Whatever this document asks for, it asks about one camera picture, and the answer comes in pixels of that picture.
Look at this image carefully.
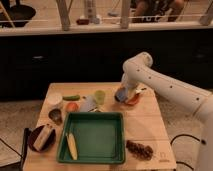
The blue sponge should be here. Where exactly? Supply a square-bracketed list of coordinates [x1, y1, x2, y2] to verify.
[115, 87, 127, 102]

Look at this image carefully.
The brown grape bunch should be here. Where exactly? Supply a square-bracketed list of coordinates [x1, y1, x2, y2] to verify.
[126, 140, 153, 161]

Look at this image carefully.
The dark brown plate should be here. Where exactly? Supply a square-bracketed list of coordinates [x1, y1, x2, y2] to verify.
[28, 125, 56, 153]

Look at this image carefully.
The black cable right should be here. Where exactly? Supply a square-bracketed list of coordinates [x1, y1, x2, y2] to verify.
[170, 133, 202, 171]

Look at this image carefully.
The orange tomato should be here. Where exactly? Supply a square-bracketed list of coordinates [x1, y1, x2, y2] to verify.
[65, 102, 79, 112]

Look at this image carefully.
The green plastic cup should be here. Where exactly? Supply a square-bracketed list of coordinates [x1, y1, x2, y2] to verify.
[94, 90, 105, 105]

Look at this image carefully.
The black round stool base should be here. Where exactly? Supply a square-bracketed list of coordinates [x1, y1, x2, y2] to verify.
[0, 4, 36, 28]

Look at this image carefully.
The dark red background object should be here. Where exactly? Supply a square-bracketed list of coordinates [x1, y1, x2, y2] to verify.
[76, 18, 90, 25]

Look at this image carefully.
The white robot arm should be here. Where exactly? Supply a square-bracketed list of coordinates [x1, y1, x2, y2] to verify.
[122, 52, 213, 171]

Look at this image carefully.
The small metal cup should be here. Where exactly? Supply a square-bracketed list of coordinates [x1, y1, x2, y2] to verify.
[48, 109, 62, 125]

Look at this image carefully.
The white cup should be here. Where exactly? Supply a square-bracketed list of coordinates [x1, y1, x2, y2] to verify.
[46, 93, 63, 108]

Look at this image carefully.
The yellow corn cob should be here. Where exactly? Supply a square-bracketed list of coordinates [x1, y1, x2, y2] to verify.
[66, 133, 78, 160]

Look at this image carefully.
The person sitting in background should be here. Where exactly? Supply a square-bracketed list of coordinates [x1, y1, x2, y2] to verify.
[131, 0, 184, 23]

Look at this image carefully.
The green pepper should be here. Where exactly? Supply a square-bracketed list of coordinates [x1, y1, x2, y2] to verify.
[63, 95, 80, 101]

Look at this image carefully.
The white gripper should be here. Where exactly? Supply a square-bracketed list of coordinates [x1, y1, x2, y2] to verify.
[121, 74, 139, 102]

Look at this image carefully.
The cake slice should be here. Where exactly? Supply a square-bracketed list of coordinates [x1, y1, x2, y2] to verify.
[33, 124, 53, 151]

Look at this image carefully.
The orange bowl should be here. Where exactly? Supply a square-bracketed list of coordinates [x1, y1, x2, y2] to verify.
[125, 93, 140, 106]

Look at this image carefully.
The green square tray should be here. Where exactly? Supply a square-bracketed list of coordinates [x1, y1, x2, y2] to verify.
[57, 112, 125, 164]

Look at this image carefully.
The white brush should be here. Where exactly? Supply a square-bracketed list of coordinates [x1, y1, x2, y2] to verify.
[135, 88, 147, 94]

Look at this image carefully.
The black clamp left edge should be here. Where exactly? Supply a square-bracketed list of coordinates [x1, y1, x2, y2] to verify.
[20, 128, 31, 171]

